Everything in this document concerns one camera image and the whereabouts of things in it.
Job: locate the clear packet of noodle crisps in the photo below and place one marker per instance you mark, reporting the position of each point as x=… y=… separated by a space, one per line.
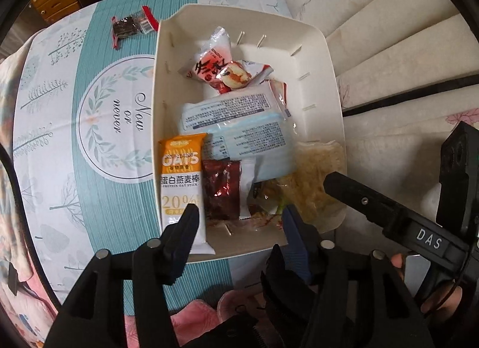
x=318 y=179

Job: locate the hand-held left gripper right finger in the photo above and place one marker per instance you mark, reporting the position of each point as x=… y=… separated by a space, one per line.
x=297 y=239

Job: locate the brownie packet with red ends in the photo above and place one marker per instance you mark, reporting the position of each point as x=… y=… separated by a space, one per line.
x=129 y=26

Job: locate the teal printed tablecloth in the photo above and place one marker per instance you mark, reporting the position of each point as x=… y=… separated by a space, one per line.
x=112 y=108

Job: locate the small red white packet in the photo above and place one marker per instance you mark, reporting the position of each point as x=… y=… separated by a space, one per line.
x=280 y=95

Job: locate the orange white oat bar packet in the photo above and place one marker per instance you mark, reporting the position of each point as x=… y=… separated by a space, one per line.
x=181 y=183

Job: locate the pale blue white snack packet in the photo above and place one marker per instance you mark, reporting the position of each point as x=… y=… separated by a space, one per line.
x=228 y=108
x=258 y=149

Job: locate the red white cake packet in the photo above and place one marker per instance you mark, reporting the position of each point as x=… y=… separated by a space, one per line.
x=217 y=69

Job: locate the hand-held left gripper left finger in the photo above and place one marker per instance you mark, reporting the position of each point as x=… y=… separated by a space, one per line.
x=183 y=243

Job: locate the floral blanket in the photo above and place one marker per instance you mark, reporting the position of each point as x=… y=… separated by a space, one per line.
x=9 y=116

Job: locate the white plastic tray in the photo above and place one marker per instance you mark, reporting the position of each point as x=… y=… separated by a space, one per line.
x=322 y=82

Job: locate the small white snack packet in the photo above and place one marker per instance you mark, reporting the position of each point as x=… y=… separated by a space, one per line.
x=247 y=187

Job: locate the black cloth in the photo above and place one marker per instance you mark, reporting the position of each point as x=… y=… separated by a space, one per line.
x=239 y=329

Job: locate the dark red foil packet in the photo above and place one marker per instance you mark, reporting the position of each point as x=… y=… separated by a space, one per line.
x=220 y=191

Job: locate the pink towel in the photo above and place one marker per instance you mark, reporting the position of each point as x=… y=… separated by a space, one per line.
x=209 y=310

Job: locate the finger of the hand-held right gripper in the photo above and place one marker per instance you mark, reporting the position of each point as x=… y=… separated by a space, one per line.
x=460 y=168
x=359 y=200

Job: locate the person's right hand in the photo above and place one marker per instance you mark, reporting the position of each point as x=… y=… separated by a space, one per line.
x=460 y=303

